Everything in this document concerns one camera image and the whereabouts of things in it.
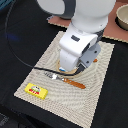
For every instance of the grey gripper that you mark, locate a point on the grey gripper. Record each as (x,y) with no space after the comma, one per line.
(89,56)

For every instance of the yellow butter box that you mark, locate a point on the yellow butter box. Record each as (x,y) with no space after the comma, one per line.
(36,91)

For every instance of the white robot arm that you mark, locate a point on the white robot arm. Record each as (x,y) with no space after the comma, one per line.
(88,18)

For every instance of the round wooden plate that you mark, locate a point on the round wooden plate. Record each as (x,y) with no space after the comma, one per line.
(74,71)

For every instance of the woven beige placemat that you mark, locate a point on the woven beige placemat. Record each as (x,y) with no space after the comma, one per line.
(69,102)

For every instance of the cream bowl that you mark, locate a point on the cream bowl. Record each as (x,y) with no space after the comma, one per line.
(122,16)

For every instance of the fork with wooden handle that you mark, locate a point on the fork with wooden handle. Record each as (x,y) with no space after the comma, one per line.
(68,81)

